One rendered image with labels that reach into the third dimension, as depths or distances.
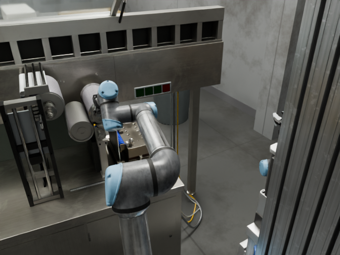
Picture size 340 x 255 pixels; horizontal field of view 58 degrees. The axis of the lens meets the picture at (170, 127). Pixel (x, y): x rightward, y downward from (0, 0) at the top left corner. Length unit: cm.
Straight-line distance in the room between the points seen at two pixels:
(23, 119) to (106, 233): 71
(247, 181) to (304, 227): 244
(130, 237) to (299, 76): 64
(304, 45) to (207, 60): 155
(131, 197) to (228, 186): 222
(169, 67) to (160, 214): 90
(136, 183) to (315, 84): 53
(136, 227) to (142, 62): 120
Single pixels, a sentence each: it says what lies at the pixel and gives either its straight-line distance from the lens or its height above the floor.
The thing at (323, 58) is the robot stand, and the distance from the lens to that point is 58.
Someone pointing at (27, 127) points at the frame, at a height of 131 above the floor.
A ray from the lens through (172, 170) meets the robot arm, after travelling 92.
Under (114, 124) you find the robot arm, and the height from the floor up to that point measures 139.
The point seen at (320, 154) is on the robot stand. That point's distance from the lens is 63.
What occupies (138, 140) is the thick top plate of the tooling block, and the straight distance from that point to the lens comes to 177.
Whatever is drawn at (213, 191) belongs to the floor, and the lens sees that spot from 299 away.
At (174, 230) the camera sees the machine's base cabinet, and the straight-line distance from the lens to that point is 190.
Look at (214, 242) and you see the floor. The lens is 258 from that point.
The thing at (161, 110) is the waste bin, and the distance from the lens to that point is 391.
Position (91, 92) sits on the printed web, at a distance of 172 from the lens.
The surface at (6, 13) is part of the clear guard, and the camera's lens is 172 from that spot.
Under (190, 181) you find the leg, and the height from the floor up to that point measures 17.
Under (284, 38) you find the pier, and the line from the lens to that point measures 345.
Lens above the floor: 197
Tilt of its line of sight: 30 degrees down
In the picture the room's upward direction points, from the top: straight up
